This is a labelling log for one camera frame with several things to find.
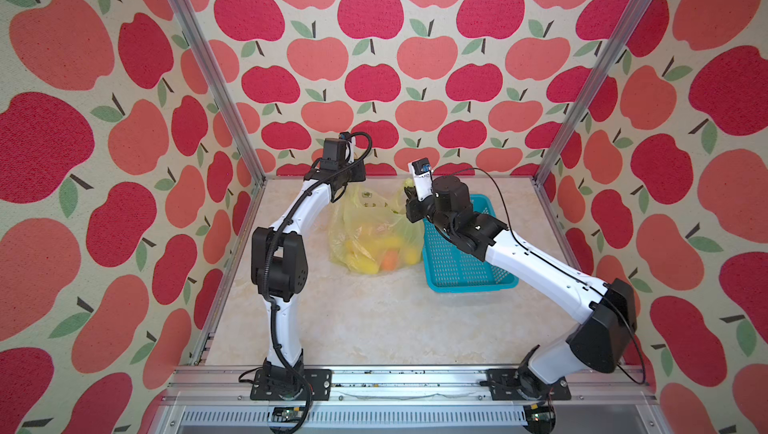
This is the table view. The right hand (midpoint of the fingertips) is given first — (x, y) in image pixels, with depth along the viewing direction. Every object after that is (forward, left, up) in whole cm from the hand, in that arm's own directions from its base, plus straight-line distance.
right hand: (414, 186), depth 76 cm
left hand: (+16, +15, -9) cm, 24 cm away
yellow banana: (-10, +15, -23) cm, 29 cm away
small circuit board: (-49, +26, -32) cm, 64 cm away
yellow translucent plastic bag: (-5, +12, -16) cm, 20 cm away
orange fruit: (-9, +6, -24) cm, 27 cm away
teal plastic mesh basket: (-5, -13, -32) cm, 35 cm away
